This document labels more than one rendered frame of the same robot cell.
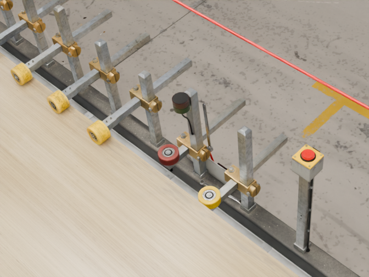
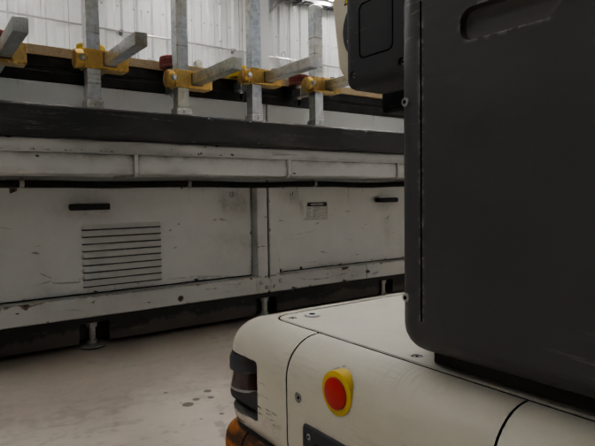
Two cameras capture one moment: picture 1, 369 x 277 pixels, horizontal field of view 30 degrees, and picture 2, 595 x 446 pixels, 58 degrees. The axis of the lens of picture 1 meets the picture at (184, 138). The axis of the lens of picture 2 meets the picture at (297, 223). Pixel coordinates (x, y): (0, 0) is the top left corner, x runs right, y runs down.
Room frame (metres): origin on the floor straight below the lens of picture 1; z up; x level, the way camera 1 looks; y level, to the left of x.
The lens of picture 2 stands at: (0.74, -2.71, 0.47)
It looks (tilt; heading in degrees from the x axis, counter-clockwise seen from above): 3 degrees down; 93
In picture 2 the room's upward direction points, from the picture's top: 1 degrees counter-clockwise
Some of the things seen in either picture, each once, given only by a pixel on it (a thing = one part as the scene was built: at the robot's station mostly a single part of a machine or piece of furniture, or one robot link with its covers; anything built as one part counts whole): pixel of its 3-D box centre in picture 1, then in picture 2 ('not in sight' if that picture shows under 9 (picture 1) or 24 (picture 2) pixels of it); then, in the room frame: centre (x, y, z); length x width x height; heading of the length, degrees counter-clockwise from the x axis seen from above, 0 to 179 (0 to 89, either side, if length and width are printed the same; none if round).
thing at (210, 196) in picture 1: (210, 203); not in sight; (1.42, -0.06, 0.85); 0.08 x 0.08 x 0.11
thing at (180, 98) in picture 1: (183, 118); not in sight; (1.65, -0.01, 1.07); 0.06 x 0.06 x 0.22; 39
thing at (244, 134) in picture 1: (246, 172); not in sight; (1.49, -0.20, 0.91); 0.04 x 0.04 x 0.48; 39
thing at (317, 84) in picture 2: not in sight; (320, 86); (0.73, -0.81, 0.84); 0.14 x 0.06 x 0.05; 39
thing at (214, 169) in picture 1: (209, 165); not in sight; (1.68, -0.08, 0.75); 0.26 x 0.01 x 0.10; 39
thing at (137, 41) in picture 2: not in sight; (112, 59); (0.18, -1.31, 0.83); 0.43 x 0.03 x 0.04; 129
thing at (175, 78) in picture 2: not in sight; (188, 80); (0.34, -1.13, 0.81); 0.14 x 0.06 x 0.05; 39
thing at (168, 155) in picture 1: (169, 160); not in sight; (1.65, 0.07, 0.85); 0.08 x 0.08 x 0.11
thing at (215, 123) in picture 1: (206, 132); not in sight; (1.77, -0.09, 0.84); 0.43 x 0.03 x 0.04; 129
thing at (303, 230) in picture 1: (305, 211); not in sight; (1.28, -0.36, 0.93); 0.05 x 0.05 x 0.45; 39
